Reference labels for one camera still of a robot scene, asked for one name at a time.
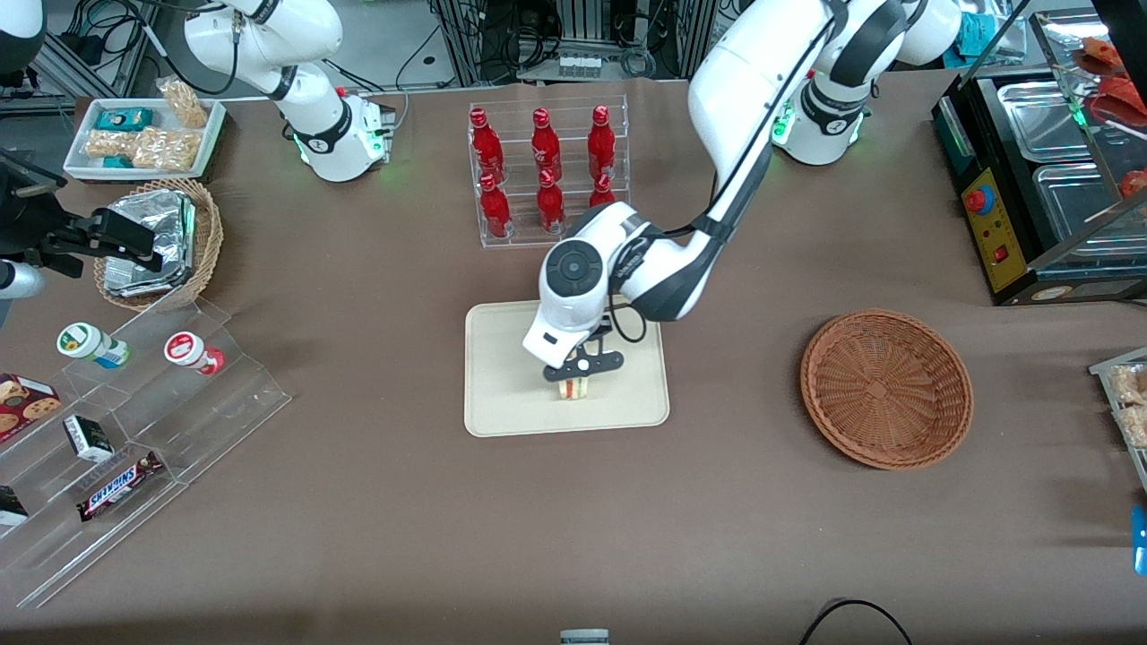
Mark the metal tray with snacks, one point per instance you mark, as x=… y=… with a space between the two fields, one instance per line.
x=1129 y=403

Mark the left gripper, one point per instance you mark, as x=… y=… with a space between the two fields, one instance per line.
x=603 y=329

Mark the red lid yogurt bottle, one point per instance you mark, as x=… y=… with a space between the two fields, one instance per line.
x=188 y=349

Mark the cream rectangular serving tray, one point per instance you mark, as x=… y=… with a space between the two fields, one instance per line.
x=502 y=394

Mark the brown round wicker basket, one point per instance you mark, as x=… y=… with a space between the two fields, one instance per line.
x=887 y=390

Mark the red emergency stop button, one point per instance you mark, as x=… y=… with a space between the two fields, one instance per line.
x=978 y=200

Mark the red soda bottle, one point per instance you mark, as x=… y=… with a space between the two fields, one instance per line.
x=487 y=148
x=545 y=148
x=602 y=191
x=495 y=213
x=550 y=208
x=601 y=148

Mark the small black white box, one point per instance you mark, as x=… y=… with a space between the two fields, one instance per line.
x=88 y=439

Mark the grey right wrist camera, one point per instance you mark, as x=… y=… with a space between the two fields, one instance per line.
x=18 y=279

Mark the clear bag of nuts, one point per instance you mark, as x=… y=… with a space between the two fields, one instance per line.
x=186 y=103

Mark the white rectangular snack tray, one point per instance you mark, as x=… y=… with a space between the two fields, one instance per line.
x=81 y=157

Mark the tan wicker basket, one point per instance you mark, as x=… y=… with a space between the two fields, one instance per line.
x=208 y=242

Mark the grey device edge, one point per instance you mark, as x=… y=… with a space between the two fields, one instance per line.
x=584 y=637

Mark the Snickers chocolate bar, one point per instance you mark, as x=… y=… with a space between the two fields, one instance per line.
x=118 y=486

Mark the clear acrylic bottle rack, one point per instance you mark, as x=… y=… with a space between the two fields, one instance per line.
x=520 y=242

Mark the teal snack box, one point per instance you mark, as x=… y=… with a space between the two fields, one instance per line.
x=124 y=119

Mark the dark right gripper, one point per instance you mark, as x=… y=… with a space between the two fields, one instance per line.
x=29 y=224

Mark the steel food pan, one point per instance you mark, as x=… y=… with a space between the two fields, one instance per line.
x=1075 y=206
x=1039 y=121

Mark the green lid yogurt bottle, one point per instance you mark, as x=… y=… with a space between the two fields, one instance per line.
x=85 y=344

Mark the clear acrylic stepped shelf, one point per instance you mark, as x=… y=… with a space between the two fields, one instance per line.
x=206 y=421

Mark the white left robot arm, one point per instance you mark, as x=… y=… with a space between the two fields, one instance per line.
x=744 y=81

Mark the small clear snack bag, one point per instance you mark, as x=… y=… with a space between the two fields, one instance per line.
x=109 y=143

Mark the silver foil wrapped packages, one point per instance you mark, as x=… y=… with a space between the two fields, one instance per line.
x=170 y=224

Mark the red cookie box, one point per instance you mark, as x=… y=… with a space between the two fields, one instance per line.
x=25 y=408

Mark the triangular sandwich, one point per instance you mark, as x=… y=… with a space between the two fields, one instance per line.
x=573 y=389

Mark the black food warmer appliance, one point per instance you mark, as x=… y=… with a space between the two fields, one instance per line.
x=959 y=152

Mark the teal cloth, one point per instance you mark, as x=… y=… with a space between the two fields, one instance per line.
x=981 y=34

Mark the large clear snack bag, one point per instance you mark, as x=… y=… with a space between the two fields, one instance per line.
x=168 y=150

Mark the blue plastic object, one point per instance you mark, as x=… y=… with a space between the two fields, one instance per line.
x=1140 y=542

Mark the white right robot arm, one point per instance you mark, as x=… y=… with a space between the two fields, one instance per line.
x=323 y=125

